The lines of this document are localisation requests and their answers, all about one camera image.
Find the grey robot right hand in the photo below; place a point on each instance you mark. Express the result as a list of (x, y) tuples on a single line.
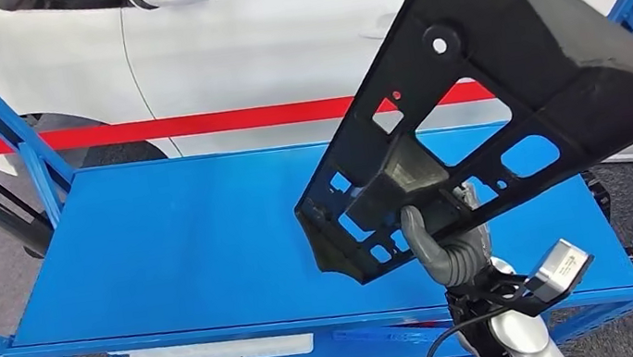
[(458, 259)]

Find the black plastic plate holder part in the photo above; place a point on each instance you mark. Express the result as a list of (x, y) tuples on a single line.
[(517, 19)]

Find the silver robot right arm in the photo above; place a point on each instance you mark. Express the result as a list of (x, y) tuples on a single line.
[(525, 339)]

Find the blue metal shelf rack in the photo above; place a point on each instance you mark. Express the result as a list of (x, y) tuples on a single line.
[(178, 252)]

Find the white car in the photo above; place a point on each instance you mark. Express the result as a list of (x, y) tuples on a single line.
[(242, 45)]

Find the red barrier tape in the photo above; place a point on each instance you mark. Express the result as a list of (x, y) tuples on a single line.
[(161, 128)]

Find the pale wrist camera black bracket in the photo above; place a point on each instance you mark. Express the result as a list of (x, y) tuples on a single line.
[(558, 267)]

